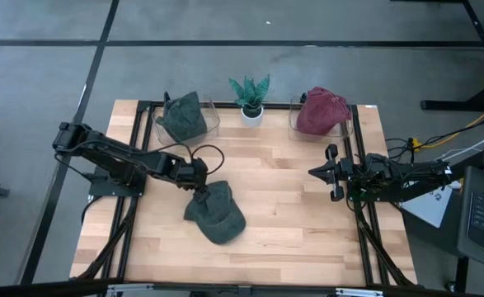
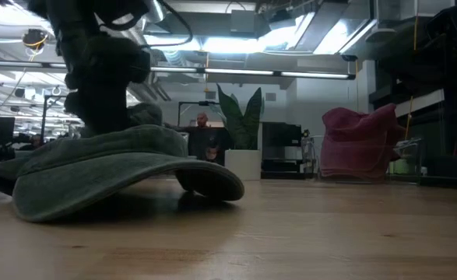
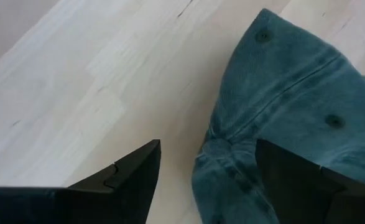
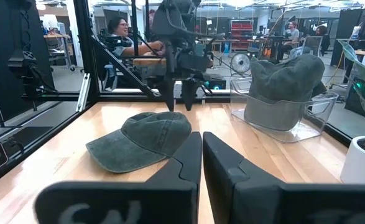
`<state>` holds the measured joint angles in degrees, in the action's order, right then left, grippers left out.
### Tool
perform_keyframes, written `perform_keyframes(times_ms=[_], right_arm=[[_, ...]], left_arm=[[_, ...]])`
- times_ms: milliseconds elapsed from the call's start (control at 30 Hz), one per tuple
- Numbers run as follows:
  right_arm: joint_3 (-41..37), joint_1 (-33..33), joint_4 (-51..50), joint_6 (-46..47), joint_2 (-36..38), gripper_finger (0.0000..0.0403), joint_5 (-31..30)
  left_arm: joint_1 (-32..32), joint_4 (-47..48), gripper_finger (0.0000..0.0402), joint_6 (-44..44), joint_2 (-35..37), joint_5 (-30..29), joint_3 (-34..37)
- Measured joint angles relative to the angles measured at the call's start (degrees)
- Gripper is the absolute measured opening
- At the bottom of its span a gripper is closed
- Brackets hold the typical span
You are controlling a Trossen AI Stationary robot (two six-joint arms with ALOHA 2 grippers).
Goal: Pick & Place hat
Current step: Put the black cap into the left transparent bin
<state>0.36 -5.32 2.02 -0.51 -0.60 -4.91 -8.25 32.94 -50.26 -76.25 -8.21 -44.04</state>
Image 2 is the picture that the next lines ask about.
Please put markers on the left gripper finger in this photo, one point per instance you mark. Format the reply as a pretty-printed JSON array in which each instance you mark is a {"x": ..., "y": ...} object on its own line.
[
  {"x": 113, "y": 113},
  {"x": 82, "y": 110}
]

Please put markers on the maroon baseball cap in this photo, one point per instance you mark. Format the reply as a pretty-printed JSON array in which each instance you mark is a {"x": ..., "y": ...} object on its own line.
[
  {"x": 352, "y": 136},
  {"x": 393, "y": 124}
]

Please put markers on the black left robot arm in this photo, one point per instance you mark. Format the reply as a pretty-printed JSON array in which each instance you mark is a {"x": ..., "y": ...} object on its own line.
[{"x": 80, "y": 15}]

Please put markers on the person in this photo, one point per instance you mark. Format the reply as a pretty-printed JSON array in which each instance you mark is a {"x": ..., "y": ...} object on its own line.
[
  {"x": 35, "y": 141},
  {"x": 202, "y": 136}
]

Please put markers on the round dark ceiling fixture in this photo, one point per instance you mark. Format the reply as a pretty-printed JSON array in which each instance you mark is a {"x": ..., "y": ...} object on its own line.
[{"x": 35, "y": 39}]

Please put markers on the black bar with LED strips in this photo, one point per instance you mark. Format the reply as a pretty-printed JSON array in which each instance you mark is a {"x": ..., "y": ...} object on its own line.
[{"x": 236, "y": 72}]

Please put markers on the snake plant in white pot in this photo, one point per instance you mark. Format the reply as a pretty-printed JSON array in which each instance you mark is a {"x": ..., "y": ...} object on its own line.
[{"x": 243, "y": 128}]

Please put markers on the grey ceiling box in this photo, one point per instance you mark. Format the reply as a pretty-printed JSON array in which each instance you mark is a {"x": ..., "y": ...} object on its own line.
[{"x": 243, "y": 21}]

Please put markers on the black cabinet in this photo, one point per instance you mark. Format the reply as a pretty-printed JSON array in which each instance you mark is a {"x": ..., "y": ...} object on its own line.
[{"x": 280, "y": 140}]

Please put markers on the clear plastic bin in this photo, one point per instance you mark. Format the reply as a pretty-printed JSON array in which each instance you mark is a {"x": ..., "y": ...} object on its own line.
[{"x": 411, "y": 151}]

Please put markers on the black metal stand frame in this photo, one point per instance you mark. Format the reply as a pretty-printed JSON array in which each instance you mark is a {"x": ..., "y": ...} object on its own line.
[
  {"x": 44, "y": 116},
  {"x": 191, "y": 102}
]

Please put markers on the round silver ventilation duct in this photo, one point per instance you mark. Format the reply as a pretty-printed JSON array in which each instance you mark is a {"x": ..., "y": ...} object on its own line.
[{"x": 157, "y": 9}]

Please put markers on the grey wall vent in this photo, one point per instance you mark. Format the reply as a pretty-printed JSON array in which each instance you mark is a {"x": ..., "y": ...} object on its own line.
[
  {"x": 270, "y": 96},
  {"x": 210, "y": 95}
]

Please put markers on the black aluminium frame rail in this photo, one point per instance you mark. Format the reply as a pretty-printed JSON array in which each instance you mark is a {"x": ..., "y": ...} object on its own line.
[{"x": 446, "y": 183}]

